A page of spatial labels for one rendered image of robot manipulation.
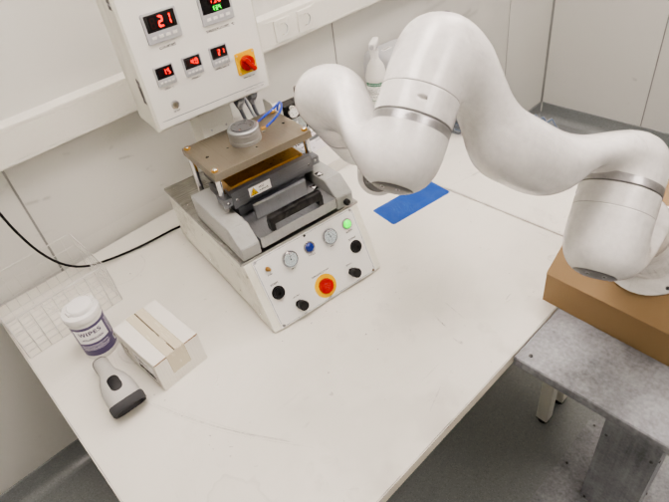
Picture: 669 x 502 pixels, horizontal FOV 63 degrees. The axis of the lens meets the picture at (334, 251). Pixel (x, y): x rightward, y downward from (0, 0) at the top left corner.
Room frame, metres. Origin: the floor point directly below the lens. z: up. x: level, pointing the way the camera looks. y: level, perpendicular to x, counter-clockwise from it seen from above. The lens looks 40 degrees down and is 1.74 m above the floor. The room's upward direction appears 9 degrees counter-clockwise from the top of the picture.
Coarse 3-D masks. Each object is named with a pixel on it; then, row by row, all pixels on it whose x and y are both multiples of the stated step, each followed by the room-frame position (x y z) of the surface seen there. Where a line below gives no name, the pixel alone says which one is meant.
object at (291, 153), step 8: (280, 152) 1.23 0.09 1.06; (288, 152) 1.22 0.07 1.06; (296, 152) 1.21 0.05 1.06; (264, 160) 1.20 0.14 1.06; (272, 160) 1.19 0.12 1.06; (280, 160) 1.19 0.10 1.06; (288, 160) 1.19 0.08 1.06; (248, 168) 1.17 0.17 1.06; (256, 168) 1.17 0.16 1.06; (264, 168) 1.16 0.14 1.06; (272, 168) 1.16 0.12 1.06; (208, 176) 1.22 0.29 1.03; (232, 176) 1.15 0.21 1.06; (240, 176) 1.14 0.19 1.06; (248, 176) 1.14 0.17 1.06; (256, 176) 1.14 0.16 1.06; (224, 184) 1.14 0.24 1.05; (232, 184) 1.11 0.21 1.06; (240, 184) 1.11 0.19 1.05
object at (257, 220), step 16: (288, 192) 1.13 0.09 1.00; (304, 192) 1.15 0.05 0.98; (256, 208) 1.08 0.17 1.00; (272, 208) 1.10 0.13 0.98; (304, 208) 1.10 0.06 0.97; (320, 208) 1.09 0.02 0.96; (256, 224) 1.06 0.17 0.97; (288, 224) 1.04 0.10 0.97; (304, 224) 1.07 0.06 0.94; (272, 240) 1.02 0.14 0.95
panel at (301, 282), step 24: (336, 216) 1.11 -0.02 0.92; (312, 240) 1.05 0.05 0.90; (336, 240) 1.08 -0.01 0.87; (360, 240) 1.10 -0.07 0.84; (264, 264) 0.99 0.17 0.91; (312, 264) 1.02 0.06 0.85; (336, 264) 1.04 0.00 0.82; (360, 264) 1.06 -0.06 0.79; (264, 288) 0.96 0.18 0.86; (288, 288) 0.97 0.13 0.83; (312, 288) 0.99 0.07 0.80; (336, 288) 1.01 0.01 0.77; (288, 312) 0.94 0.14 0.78
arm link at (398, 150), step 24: (312, 72) 0.72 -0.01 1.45; (336, 72) 0.69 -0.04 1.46; (312, 96) 0.69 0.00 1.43; (336, 96) 0.65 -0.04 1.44; (360, 96) 0.67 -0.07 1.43; (312, 120) 0.70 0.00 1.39; (336, 120) 0.63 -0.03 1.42; (360, 120) 0.62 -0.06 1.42; (384, 120) 0.58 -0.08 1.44; (408, 120) 0.56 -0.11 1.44; (432, 120) 0.56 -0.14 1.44; (336, 144) 0.76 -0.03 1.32; (360, 144) 0.57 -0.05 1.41; (384, 144) 0.56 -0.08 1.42; (408, 144) 0.55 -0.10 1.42; (432, 144) 0.55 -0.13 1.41; (360, 168) 0.57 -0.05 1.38; (384, 168) 0.54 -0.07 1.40; (408, 168) 0.53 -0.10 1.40; (432, 168) 0.54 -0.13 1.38; (408, 192) 0.54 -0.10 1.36
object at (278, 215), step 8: (312, 192) 1.10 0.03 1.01; (320, 192) 1.10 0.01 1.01; (296, 200) 1.08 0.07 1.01; (304, 200) 1.07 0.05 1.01; (312, 200) 1.08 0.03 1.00; (320, 200) 1.09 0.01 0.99; (280, 208) 1.05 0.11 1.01; (288, 208) 1.05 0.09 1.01; (296, 208) 1.06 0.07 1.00; (272, 216) 1.03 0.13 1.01; (280, 216) 1.04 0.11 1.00; (288, 216) 1.05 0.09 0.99; (272, 224) 1.02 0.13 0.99
